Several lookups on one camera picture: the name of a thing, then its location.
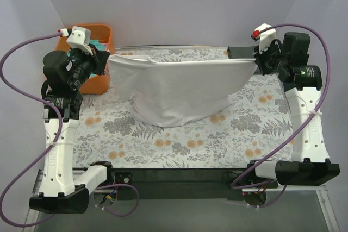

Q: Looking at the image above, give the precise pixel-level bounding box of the white t shirt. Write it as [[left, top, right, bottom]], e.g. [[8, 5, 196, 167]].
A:
[[108, 54, 256, 128]]

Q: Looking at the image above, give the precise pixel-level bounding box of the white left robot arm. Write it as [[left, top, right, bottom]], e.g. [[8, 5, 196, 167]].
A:
[[29, 47, 116, 214]]

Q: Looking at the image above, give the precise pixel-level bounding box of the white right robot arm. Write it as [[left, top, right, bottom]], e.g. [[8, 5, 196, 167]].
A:
[[246, 32, 340, 187]]

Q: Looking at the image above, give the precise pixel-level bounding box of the orange plastic basket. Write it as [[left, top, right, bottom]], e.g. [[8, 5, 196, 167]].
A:
[[55, 23, 114, 95]]

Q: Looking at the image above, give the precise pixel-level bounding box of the teal t shirt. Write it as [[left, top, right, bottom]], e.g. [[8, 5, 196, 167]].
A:
[[89, 39, 104, 51]]

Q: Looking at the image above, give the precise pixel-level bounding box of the folded dark green t shirt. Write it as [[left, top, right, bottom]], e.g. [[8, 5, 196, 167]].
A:
[[227, 46, 255, 59]]

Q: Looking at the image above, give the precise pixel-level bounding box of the pink t shirt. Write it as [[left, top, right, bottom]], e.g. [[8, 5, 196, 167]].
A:
[[102, 43, 109, 51]]

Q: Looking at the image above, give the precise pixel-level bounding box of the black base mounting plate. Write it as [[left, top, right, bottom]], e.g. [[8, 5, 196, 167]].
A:
[[108, 167, 278, 202]]

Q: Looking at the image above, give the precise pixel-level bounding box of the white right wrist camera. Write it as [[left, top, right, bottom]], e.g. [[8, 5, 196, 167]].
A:
[[251, 23, 277, 54]]

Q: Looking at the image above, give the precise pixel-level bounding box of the aluminium frame rail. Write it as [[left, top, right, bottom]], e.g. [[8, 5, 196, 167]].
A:
[[22, 167, 87, 232]]

